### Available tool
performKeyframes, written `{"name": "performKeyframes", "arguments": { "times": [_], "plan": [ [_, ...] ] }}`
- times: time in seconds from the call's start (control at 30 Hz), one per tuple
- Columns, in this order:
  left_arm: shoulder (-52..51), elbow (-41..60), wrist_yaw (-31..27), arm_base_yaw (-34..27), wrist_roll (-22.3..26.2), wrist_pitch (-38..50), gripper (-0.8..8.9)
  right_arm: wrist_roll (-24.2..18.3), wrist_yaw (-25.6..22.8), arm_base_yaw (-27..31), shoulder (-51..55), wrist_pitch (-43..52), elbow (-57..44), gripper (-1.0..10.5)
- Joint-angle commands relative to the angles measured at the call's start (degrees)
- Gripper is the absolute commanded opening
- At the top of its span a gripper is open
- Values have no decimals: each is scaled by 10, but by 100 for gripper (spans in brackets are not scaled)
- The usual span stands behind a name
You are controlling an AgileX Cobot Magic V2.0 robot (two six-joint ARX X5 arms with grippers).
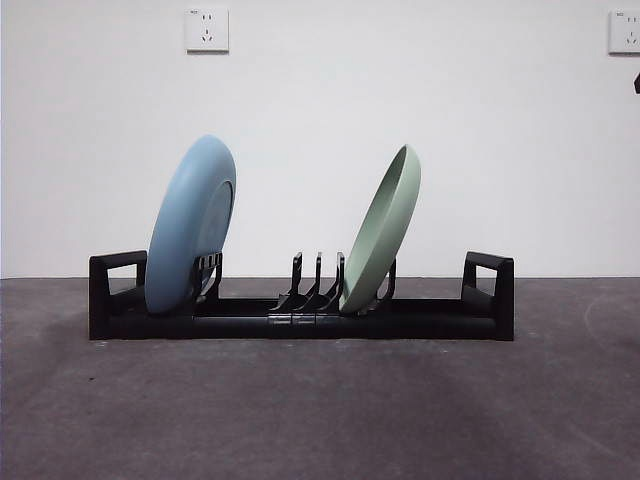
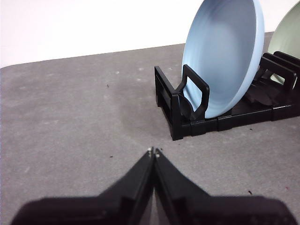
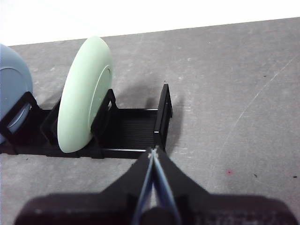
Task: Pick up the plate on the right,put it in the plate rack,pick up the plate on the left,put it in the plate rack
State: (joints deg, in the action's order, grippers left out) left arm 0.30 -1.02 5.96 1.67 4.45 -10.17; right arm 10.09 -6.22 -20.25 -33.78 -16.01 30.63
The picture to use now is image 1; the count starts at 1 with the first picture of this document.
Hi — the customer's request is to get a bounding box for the green round plate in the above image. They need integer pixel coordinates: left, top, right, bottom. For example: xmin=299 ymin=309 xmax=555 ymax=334
xmin=338 ymin=143 xmax=423 ymax=316

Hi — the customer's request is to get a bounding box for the blue round plate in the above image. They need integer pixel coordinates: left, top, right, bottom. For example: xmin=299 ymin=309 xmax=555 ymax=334
xmin=143 ymin=133 xmax=238 ymax=316

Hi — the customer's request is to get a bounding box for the black plastic plate rack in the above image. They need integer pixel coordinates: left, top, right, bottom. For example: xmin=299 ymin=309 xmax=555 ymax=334
xmin=88 ymin=250 xmax=515 ymax=343

